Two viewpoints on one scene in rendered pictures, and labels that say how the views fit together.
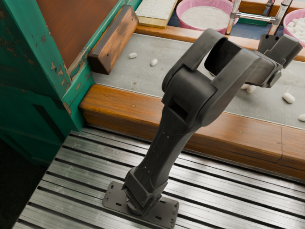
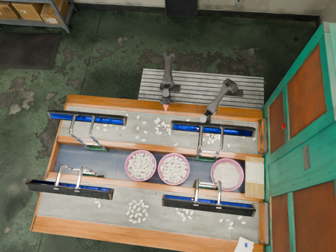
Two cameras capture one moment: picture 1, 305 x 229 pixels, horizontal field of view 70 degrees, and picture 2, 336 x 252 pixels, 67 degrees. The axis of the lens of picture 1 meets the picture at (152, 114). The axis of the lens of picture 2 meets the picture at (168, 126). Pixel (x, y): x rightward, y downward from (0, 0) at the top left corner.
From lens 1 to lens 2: 2.09 m
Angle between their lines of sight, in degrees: 56
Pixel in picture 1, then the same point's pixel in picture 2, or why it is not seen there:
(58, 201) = (255, 89)
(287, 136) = (195, 110)
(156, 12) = (253, 167)
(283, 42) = (206, 115)
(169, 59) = (238, 140)
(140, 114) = (241, 110)
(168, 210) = not seen: hidden behind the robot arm
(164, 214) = not seen: hidden behind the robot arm
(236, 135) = not seen: hidden behind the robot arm
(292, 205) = (190, 100)
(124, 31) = (260, 138)
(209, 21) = (224, 173)
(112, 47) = (260, 127)
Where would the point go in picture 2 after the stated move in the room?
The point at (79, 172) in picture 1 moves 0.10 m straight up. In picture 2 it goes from (253, 97) to (256, 92)
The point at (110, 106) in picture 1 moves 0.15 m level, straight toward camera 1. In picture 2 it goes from (252, 111) to (242, 98)
